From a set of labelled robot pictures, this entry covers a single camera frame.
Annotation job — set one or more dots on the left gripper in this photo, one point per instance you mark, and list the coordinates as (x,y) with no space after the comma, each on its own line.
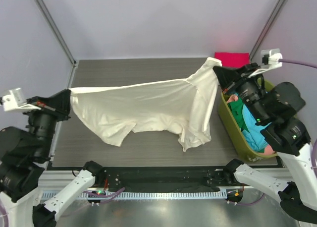
(59,104)

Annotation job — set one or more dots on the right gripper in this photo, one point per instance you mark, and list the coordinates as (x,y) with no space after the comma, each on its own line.
(230,76)

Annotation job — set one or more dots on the cream white t shirt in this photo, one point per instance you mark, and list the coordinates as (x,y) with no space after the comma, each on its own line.
(179,106)

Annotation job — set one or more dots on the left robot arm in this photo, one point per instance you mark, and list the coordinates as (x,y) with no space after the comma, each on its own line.
(22,155)

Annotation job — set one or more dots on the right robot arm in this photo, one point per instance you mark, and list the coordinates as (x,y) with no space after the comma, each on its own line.
(276,111)

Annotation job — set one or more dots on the folded red t shirt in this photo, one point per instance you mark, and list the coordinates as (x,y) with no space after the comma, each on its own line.
(233,60)

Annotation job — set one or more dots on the green t shirt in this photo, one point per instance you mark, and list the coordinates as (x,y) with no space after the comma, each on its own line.
(236,108)

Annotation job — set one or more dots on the light blue t shirt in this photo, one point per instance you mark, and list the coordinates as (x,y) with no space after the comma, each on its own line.
(252,132)

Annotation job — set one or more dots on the olive green plastic basket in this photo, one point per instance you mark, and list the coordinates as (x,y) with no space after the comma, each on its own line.
(244,151)

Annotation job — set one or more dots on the pink t shirt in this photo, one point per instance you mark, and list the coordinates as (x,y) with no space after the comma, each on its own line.
(268,149)

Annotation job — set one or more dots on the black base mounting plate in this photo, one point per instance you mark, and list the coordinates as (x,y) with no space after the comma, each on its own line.
(165,179)

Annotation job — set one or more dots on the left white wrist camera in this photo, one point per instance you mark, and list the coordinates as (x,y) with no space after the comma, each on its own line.
(13,100)

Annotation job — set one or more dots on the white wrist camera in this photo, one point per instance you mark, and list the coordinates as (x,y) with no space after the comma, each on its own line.
(270,60)
(13,100)

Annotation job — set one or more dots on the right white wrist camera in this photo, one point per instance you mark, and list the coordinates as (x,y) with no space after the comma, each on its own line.
(270,60)

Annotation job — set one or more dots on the aluminium rail profile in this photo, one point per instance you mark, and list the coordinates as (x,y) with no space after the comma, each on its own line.
(58,179)

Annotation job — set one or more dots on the right aluminium frame post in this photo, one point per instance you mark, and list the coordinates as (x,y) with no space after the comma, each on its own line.
(277,9)

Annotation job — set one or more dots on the aluminium frame post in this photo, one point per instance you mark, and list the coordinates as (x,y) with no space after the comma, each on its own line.
(277,9)
(51,23)

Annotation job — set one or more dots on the left aluminium frame post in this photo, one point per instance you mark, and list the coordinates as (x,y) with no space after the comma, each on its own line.
(51,23)

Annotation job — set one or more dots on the white slotted cable duct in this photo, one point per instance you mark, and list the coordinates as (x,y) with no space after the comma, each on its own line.
(222,194)

